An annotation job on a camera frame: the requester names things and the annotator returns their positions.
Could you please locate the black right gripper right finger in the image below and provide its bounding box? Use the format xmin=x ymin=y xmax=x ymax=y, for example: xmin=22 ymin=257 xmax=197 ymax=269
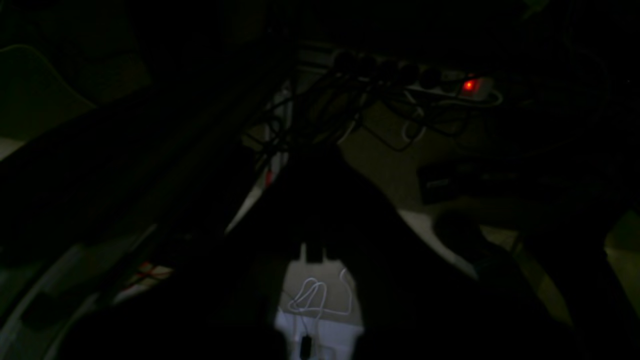
xmin=320 ymin=148 xmax=581 ymax=360

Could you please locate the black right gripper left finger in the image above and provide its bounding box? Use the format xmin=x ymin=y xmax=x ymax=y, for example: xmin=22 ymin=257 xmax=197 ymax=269
xmin=60 ymin=146 xmax=321 ymax=360

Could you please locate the white thin cable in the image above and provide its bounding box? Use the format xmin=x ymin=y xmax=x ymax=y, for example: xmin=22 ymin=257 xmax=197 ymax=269
xmin=287 ymin=268 xmax=354 ymax=318

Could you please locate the white power strip red switch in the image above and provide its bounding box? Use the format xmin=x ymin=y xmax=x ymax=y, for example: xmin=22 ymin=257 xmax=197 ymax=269
xmin=297 ymin=44 xmax=502 ymax=104

